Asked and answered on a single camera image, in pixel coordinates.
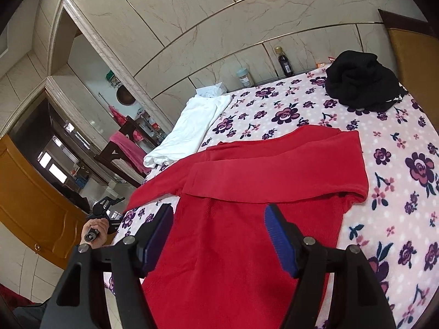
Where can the wooden door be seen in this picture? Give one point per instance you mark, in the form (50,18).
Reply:
(34,195)

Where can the black garment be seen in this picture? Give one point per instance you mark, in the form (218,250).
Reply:
(363,82)

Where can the round dark hanging pan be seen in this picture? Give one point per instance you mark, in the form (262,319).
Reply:
(126,96)

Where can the tissue box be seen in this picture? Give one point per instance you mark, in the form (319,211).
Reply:
(212,89)

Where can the dark sauce bottle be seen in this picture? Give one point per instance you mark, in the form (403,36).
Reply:
(284,63)

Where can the pink cloth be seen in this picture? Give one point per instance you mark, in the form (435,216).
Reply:
(128,147)

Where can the pink floral blanket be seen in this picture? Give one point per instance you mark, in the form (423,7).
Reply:
(394,212)

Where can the wooden chair with tan cushion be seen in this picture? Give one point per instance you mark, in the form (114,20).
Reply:
(418,58)

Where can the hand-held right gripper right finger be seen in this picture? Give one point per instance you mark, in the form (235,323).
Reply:
(279,241)

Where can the person's left hand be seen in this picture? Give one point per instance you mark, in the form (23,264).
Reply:
(93,227)

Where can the red sweater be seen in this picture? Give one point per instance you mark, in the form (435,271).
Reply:
(240,246)

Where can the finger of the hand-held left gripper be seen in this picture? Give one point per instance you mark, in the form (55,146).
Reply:
(111,201)

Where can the white garment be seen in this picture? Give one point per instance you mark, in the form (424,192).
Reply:
(192,126)

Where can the red hanging cloth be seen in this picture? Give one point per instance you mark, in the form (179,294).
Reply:
(118,114)

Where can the dark wooden chair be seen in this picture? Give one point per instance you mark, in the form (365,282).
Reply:
(113,157)

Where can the jar with blue lid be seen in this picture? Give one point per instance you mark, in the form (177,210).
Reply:
(245,78)

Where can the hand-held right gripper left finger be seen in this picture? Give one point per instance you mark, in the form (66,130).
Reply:
(157,234)

